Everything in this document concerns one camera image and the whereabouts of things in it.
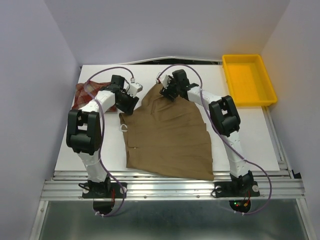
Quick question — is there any aluminium rail frame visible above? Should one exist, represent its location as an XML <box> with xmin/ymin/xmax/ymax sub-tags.
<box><xmin>30</xmin><ymin>107</ymin><xmax>317</xmax><ymax>240</ymax></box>

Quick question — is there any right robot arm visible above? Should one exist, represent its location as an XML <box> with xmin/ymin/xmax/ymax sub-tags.
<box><xmin>156</xmin><ymin>69</ymin><xmax>254</xmax><ymax>195</ymax></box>

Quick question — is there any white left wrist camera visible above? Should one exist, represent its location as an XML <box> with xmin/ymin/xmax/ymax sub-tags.
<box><xmin>125</xmin><ymin>77</ymin><xmax>143</xmax><ymax>98</ymax></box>

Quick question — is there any purple cable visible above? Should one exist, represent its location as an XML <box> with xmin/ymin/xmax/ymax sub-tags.
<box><xmin>84</xmin><ymin>66</ymin><xmax>136</xmax><ymax>218</ymax></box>
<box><xmin>156</xmin><ymin>64</ymin><xmax>273</xmax><ymax>216</ymax></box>

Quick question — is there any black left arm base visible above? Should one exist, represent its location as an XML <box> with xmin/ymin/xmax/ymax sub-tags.
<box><xmin>78</xmin><ymin>181</ymin><xmax>126</xmax><ymax>199</ymax></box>

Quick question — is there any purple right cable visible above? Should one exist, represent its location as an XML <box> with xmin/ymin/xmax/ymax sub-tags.
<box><xmin>156</xmin><ymin>64</ymin><xmax>273</xmax><ymax>216</ymax></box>

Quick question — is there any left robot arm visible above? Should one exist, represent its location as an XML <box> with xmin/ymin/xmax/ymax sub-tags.
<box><xmin>66</xmin><ymin>75</ymin><xmax>143</xmax><ymax>197</ymax></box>

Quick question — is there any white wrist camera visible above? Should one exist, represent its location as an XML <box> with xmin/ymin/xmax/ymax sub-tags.
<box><xmin>156</xmin><ymin>74</ymin><xmax>171</xmax><ymax>89</ymax></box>
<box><xmin>125</xmin><ymin>77</ymin><xmax>143</xmax><ymax>98</ymax></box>

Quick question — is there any yellow plastic bin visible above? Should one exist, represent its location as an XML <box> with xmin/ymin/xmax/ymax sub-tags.
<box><xmin>222</xmin><ymin>54</ymin><xmax>278</xmax><ymax>107</ymax></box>

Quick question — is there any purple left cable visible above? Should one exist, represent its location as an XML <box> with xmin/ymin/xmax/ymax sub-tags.
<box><xmin>84</xmin><ymin>66</ymin><xmax>136</xmax><ymax>218</ymax></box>

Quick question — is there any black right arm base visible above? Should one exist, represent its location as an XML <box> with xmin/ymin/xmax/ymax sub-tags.
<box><xmin>211</xmin><ymin>181</ymin><xmax>261</xmax><ymax>198</ymax></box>

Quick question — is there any tan skirt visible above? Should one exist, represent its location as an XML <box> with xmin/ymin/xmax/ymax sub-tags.
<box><xmin>119</xmin><ymin>84</ymin><xmax>214</xmax><ymax>181</ymax></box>

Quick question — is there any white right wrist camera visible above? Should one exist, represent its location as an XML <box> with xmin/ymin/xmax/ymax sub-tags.
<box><xmin>156</xmin><ymin>74</ymin><xmax>171</xmax><ymax>89</ymax></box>

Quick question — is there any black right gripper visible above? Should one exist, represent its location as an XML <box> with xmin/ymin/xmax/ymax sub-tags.
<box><xmin>159</xmin><ymin>75</ymin><xmax>180</xmax><ymax>101</ymax></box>

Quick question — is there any red plaid skirt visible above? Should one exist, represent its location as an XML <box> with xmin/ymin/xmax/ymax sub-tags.
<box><xmin>71</xmin><ymin>81</ymin><xmax>110</xmax><ymax>110</ymax></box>

